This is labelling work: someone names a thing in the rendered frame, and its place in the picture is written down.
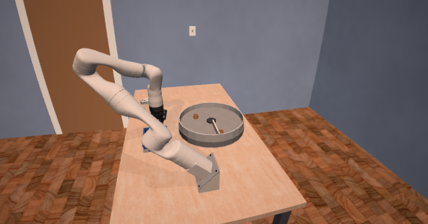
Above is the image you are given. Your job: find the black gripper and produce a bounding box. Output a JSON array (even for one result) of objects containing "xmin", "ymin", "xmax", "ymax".
[{"xmin": 149, "ymin": 105, "xmax": 167, "ymax": 123}]

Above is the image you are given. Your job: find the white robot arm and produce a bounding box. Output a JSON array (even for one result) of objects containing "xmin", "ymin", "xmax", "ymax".
[{"xmin": 72, "ymin": 48, "xmax": 213, "ymax": 180}]

